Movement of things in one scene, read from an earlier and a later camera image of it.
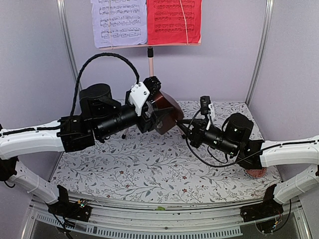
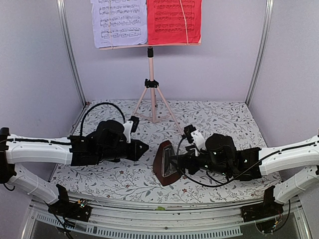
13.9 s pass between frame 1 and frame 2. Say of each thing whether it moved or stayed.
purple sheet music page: stayed
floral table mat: stayed
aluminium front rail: stayed
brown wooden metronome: moved
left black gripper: moved
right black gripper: moved
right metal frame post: stayed
